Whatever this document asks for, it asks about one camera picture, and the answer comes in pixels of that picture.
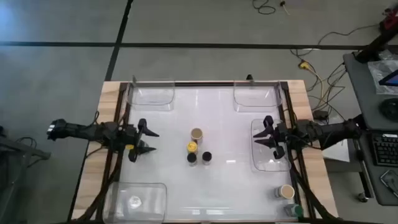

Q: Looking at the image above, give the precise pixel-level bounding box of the black floor cable loop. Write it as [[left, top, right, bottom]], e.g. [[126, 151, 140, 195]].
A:
[[251, 0, 277, 16]]

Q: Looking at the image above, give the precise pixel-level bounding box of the red tool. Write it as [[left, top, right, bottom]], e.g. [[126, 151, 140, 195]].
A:
[[379, 6, 398, 32]]

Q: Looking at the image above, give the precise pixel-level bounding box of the white paper sheet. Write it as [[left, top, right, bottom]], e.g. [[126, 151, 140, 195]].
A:
[[323, 136, 351, 162]]

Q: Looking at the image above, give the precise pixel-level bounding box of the black stand pole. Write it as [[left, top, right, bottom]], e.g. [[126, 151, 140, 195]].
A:
[[354, 29, 398, 63]]

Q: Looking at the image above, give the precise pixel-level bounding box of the black lid oregano jar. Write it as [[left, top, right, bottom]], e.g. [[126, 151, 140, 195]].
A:
[[186, 152, 198, 167], [201, 151, 213, 166]]

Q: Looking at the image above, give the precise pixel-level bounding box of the black keyboard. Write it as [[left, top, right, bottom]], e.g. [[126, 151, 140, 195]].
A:
[[371, 133, 398, 167]]

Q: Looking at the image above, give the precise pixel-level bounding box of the tan lid spice jar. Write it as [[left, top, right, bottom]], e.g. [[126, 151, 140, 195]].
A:
[[274, 184, 295, 200], [190, 127, 205, 144]]

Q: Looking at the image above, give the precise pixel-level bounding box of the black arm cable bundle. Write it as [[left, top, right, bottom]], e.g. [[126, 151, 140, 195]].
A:
[[289, 155, 336, 224], [71, 149, 125, 224]]

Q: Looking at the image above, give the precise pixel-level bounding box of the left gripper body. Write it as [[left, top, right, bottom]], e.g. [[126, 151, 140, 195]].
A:
[[116, 123, 141, 154]]

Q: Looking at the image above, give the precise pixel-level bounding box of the thin black floor cable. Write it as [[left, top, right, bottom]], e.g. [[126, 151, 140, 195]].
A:
[[317, 24, 381, 46]]

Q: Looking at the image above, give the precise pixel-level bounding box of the green lid oregano jar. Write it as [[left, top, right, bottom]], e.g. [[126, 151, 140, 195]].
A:
[[284, 203, 304, 218]]

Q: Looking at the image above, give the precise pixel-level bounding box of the clear plastic bin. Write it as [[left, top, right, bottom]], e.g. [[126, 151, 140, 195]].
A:
[[127, 80, 176, 112], [250, 118, 293, 172], [233, 80, 283, 113], [104, 182, 169, 224]]

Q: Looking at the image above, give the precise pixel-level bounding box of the black power adapter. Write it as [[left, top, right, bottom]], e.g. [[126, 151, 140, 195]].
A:
[[312, 109, 329, 121]]

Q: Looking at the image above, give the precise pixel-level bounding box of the black metal table frame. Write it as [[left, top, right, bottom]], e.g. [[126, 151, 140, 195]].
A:
[[95, 80, 315, 224]]

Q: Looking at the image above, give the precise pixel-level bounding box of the black grey handheld device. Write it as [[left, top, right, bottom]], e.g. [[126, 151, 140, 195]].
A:
[[379, 169, 398, 198]]

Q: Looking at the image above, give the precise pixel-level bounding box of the yellow lid spice jar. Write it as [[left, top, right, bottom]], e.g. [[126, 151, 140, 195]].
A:
[[125, 140, 147, 155], [186, 141, 199, 155]]

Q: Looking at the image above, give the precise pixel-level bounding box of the clear plastic bag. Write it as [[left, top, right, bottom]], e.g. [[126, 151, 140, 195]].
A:
[[368, 58, 398, 95]]

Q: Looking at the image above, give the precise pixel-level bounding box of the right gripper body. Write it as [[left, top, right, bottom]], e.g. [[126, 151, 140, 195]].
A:
[[273, 123, 296, 149]]

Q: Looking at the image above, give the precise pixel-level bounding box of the yellow plug cable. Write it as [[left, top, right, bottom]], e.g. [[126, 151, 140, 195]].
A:
[[279, 1, 292, 16]]

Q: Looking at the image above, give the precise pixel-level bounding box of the black coiled cable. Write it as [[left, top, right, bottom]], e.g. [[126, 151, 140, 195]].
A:
[[378, 98, 398, 122]]

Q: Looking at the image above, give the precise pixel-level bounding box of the blue screen tablet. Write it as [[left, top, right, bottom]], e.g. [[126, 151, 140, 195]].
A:
[[378, 68, 398, 87]]

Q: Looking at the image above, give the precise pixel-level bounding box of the grey desk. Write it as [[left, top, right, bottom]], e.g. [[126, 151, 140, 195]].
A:
[[343, 51, 398, 206]]

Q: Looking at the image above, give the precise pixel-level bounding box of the grey metal stand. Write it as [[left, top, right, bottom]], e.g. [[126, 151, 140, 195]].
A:
[[0, 126, 52, 224]]

